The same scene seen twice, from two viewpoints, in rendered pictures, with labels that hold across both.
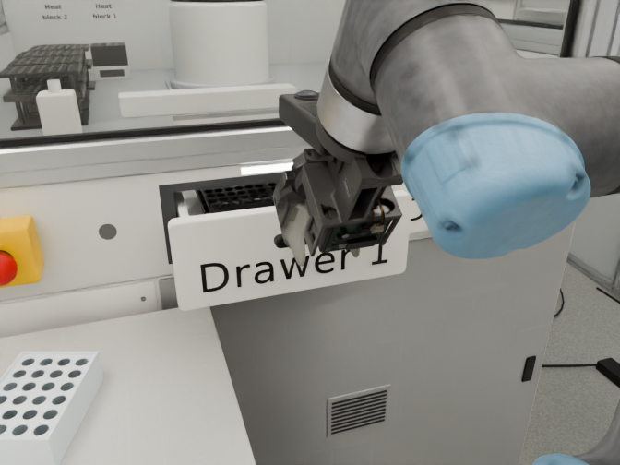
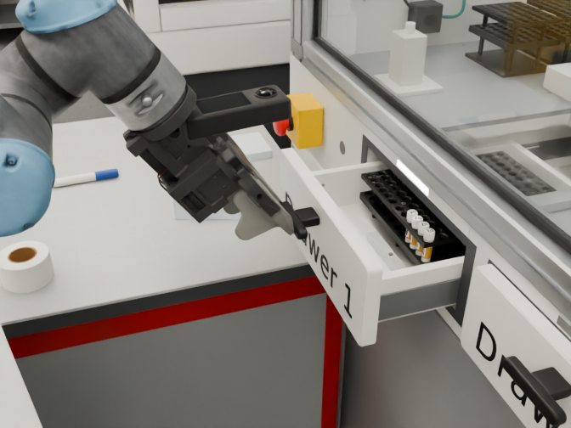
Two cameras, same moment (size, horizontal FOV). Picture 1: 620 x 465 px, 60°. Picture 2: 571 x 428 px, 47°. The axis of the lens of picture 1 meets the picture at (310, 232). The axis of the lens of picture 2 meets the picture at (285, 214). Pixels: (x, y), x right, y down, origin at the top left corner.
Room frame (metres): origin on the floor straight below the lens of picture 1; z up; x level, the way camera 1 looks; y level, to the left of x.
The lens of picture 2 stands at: (0.52, -0.65, 1.33)
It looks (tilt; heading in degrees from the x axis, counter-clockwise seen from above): 32 degrees down; 90
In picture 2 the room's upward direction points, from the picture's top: straight up
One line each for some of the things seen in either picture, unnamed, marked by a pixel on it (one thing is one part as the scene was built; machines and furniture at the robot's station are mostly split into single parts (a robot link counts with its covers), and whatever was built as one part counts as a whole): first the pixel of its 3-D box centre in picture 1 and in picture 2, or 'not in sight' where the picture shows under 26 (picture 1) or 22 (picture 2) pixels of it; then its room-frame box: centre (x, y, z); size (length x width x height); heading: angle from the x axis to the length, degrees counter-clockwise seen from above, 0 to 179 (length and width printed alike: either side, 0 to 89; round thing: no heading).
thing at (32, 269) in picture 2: not in sight; (25, 266); (0.16, 0.08, 0.78); 0.07 x 0.07 x 0.04
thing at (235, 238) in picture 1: (297, 248); (322, 236); (0.57, 0.02, 0.87); 0.29 x 0.02 x 0.11; 108
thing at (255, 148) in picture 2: not in sight; (233, 149); (0.42, 0.46, 0.77); 0.13 x 0.09 x 0.02; 19
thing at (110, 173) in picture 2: not in sight; (78, 178); (0.16, 0.35, 0.77); 0.14 x 0.02 x 0.02; 21
